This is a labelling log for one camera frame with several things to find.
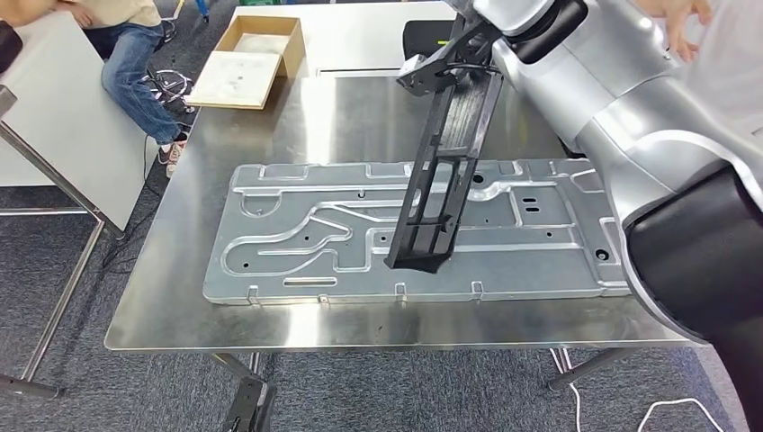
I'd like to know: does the chrome stool base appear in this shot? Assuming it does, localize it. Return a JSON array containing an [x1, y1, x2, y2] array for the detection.
[[142, 67, 197, 115]]

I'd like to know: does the black soft case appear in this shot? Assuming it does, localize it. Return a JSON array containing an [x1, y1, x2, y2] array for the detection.
[[402, 19, 457, 62]]

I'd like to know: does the black camera cable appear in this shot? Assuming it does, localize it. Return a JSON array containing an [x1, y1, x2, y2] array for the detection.
[[437, 59, 503, 77]]

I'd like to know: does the black floor cable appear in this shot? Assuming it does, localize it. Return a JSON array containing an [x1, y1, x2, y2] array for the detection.
[[101, 133, 180, 276]]

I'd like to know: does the black plastic tray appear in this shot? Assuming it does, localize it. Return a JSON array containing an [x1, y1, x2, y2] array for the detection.
[[0, 21, 25, 76]]

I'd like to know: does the black robot wheeled base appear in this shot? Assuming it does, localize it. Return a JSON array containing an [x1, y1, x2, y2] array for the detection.
[[223, 373, 279, 432]]

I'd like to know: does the person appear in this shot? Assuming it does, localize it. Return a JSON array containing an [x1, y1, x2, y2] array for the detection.
[[0, 0, 193, 180], [633, 0, 763, 148]]

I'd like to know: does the open cardboard box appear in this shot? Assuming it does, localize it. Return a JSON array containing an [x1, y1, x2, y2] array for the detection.
[[183, 14, 307, 113]]

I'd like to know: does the stainless steel workbench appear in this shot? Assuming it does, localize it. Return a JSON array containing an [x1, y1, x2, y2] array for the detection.
[[0, 83, 128, 400], [103, 72, 702, 395]]

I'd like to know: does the white floor cable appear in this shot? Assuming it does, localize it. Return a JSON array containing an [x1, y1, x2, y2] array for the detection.
[[557, 348, 726, 432]]

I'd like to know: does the black license plate frame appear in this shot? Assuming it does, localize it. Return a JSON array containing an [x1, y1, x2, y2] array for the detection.
[[384, 67, 506, 275]]

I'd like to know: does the white board panel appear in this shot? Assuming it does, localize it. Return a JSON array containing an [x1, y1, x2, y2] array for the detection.
[[0, 12, 151, 235]]

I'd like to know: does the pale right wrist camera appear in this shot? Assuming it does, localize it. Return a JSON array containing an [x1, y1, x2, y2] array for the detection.
[[396, 13, 503, 98]]

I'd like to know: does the grey stamped metal panel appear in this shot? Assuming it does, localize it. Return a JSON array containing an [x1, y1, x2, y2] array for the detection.
[[202, 157, 634, 307]]

